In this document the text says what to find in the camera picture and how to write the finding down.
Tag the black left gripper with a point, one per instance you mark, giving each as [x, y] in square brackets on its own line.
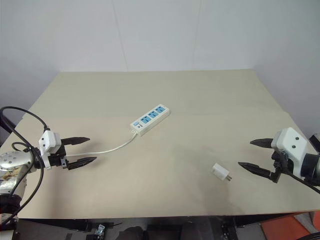
[57, 161]

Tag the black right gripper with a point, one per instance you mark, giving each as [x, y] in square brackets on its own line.
[282, 165]

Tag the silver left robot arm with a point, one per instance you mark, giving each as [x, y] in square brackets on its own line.
[10, 160]

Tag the white plug adapter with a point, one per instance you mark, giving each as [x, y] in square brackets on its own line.
[220, 172]

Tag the white power strip blue sockets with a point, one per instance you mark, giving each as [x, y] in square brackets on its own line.
[150, 120]

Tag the dark rounded shape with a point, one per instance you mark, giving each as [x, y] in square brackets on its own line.
[131, 233]

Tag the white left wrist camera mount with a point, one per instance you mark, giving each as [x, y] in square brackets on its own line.
[48, 141]

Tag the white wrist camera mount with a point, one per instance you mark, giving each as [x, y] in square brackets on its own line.
[291, 145]
[48, 141]

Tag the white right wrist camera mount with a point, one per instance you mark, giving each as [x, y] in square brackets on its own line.
[291, 145]

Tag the black table frame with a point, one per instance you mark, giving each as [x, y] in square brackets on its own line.
[75, 225]

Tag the small metal bracket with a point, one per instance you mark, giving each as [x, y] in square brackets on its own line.
[100, 229]

